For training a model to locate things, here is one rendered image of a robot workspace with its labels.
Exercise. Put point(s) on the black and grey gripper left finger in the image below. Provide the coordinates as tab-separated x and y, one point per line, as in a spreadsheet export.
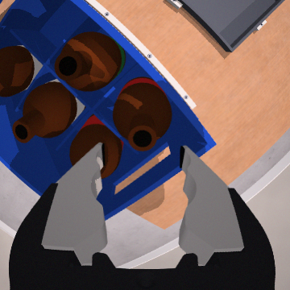
65	227

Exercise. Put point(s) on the dark grey tray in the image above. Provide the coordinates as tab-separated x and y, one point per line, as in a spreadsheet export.
230	22

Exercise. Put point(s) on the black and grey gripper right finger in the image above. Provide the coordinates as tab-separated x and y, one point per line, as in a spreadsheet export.
219	227

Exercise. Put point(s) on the blue plastic crate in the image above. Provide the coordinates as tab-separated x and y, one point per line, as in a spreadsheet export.
42	27

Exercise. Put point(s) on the brown glass bottle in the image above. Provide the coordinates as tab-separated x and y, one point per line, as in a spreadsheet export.
89	61
48	111
18	68
143	107
93	132

